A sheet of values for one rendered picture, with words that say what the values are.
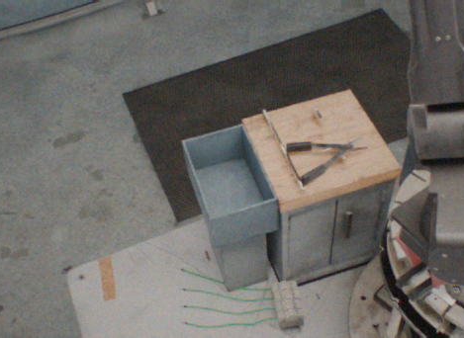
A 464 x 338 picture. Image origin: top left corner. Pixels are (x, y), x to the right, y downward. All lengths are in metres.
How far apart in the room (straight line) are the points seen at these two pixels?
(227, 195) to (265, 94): 1.59
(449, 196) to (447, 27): 0.14
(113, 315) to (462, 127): 0.81
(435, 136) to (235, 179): 0.57
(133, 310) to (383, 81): 1.78
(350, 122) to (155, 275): 0.48
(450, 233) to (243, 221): 0.47
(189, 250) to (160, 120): 1.37
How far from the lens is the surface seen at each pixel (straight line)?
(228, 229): 0.94
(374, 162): 0.97
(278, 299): 1.11
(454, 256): 0.54
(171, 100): 2.61
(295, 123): 1.02
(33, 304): 2.18
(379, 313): 1.13
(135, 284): 1.20
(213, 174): 1.06
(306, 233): 1.03
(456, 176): 0.55
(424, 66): 0.50
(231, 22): 3.00
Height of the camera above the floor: 1.81
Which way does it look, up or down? 51 degrees down
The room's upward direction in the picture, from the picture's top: 6 degrees counter-clockwise
